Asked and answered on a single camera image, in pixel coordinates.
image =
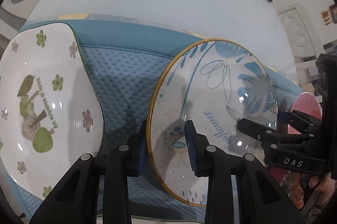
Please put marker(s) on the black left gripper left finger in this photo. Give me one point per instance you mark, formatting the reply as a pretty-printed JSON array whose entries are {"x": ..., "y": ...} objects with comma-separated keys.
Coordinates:
[{"x": 74, "y": 198}]

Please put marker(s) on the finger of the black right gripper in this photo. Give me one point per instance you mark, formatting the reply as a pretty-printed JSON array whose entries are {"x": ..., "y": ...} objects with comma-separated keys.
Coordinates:
[
  {"x": 267, "y": 135},
  {"x": 304, "y": 124}
]

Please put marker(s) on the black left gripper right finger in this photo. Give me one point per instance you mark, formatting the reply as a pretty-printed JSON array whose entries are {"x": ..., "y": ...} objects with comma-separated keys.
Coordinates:
[{"x": 242, "y": 180}]

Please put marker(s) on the blue floral round plate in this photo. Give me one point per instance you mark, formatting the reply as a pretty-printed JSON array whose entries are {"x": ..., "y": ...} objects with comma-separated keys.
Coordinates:
[{"x": 213, "y": 83}]

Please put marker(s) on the white green floral square plate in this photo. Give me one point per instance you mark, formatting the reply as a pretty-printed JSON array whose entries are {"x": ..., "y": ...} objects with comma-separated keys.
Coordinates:
[{"x": 50, "y": 112}]

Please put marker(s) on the right hand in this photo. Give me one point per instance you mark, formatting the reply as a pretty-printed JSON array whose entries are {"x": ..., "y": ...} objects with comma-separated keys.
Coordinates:
[{"x": 326, "y": 189}]

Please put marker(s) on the pink bowl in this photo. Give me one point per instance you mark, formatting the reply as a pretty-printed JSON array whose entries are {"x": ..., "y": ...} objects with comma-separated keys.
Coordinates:
[{"x": 307, "y": 104}]

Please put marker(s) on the white carved chair right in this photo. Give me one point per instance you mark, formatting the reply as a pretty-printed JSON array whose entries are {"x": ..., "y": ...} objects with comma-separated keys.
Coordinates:
[{"x": 301, "y": 33}]

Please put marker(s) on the blue drying mat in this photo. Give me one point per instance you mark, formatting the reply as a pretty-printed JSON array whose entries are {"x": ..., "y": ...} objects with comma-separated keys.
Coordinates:
[{"x": 125, "y": 61}]

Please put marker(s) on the wall picture frame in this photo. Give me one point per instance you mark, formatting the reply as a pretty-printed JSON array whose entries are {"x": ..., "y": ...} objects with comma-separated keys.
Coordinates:
[{"x": 333, "y": 10}]

